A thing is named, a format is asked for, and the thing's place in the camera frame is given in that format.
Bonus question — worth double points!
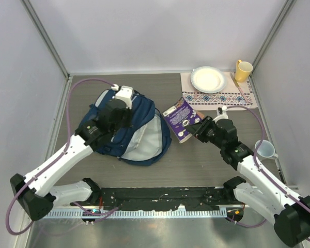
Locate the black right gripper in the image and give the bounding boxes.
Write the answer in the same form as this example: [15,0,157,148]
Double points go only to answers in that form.
[185,116,225,150]

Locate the purple paperback book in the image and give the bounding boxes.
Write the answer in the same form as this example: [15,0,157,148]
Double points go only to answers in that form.
[162,97,204,143]

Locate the navy blue student backpack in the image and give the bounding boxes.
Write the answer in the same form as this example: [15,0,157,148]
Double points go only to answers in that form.
[74,88,172,166]

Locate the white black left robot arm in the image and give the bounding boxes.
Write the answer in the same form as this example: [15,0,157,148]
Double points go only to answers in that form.
[10,99,132,221]

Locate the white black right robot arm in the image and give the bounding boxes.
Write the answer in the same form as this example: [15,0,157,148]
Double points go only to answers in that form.
[183,116,310,247]

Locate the patterned white placemat cloth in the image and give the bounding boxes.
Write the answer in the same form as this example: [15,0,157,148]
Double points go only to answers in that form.
[180,72,258,111]

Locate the white paper plate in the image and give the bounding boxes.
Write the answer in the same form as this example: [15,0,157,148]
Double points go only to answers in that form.
[190,66,227,94]

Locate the pale blue mug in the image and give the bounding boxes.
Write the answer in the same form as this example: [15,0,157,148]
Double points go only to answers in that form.
[254,140,278,161]

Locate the yellow mug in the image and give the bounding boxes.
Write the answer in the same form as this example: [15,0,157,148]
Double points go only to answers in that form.
[235,60,253,82]

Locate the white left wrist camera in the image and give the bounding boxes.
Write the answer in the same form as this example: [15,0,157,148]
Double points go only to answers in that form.
[111,84,134,109]

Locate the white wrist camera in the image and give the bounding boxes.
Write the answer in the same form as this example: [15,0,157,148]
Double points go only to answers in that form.
[111,84,134,109]
[213,106,228,123]

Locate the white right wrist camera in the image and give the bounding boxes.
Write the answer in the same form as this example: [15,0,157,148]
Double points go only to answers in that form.
[213,106,228,123]

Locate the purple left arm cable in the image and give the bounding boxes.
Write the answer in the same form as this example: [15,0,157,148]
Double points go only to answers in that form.
[5,78,119,235]

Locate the pink handled knife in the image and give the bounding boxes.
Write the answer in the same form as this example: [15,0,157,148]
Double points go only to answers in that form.
[230,72,249,103]

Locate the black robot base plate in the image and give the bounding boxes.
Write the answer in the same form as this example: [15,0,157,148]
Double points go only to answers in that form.
[85,187,242,211]

